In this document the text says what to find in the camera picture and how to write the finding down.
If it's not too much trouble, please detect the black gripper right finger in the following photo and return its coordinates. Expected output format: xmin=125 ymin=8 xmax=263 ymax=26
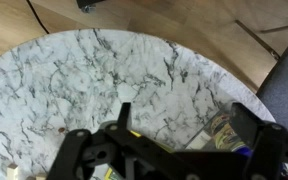
xmin=229 ymin=102 xmax=288 ymax=180

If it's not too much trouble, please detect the blue grey upholstered chair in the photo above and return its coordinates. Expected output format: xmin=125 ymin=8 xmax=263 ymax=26
xmin=256 ymin=37 xmax=288 ymax=136

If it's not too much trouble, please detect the yellow green picture book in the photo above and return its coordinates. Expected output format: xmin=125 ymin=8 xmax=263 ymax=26
xmin=104 ymin=110 xmax=253 ymax=180

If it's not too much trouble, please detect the thin black floor cable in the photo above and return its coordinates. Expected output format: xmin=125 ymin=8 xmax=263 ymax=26
xmin=26 ymin=0 xmax=50 ymax=35

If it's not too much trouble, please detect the small wooden block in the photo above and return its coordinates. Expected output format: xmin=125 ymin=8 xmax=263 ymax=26
xmin=4 ymin=162 xmax=21 ymax=180
xmin=34 ymin=172 xmax=48 ymax=180

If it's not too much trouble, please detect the black caster foot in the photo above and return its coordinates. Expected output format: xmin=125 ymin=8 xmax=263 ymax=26
xmin=76 ymin=0 xmax=107 ymax=14

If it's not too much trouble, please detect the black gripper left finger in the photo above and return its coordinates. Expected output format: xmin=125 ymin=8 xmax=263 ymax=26
xmin=46 ymin=102 xmax=192 ymax=180

